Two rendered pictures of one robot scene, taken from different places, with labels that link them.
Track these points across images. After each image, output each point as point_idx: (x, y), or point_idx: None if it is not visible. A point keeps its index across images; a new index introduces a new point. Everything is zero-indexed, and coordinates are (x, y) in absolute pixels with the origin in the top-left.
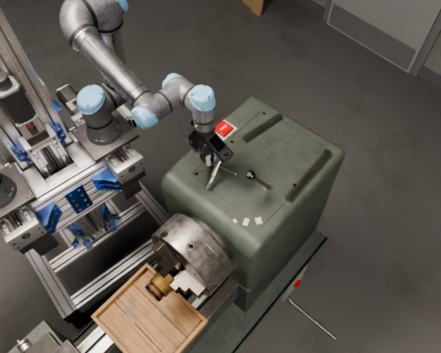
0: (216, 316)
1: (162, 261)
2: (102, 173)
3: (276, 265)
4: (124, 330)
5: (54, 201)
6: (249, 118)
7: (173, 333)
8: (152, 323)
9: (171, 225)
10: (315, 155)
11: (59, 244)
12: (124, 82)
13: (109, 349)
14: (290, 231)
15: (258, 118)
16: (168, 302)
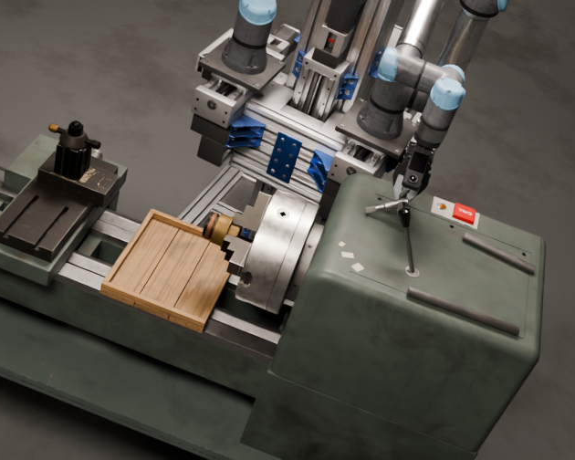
0: (214, 365)
1: (250, 208)
2: (329, 156)
3: (329, 423)
4: (150, 246)
5: (266, 126)
6: (503, 239)
7: (171, 295)
8: (172, 271)
9: (298, 197)
10: (501, 318)
11: (219, 166)
12: (412, 26)
13: (120, 245)
14: (378, 359)
15: (510, 249)
16: (205, 281)
